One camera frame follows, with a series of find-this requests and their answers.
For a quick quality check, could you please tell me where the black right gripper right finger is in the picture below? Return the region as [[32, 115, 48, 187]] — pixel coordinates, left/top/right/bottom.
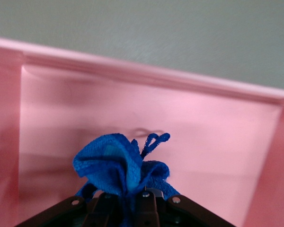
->
[[134, 188, 235, 227]]

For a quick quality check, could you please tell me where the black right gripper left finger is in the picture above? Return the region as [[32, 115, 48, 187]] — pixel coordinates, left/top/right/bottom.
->
[[14, 192, 124, 227]]

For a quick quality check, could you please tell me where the blue cloth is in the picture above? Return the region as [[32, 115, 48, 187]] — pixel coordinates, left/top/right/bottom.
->
[[72, 132, 181, 204]]

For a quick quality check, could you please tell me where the pink plastic box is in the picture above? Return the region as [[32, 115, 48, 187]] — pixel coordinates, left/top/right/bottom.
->
[[0, 35, 284, 227]]

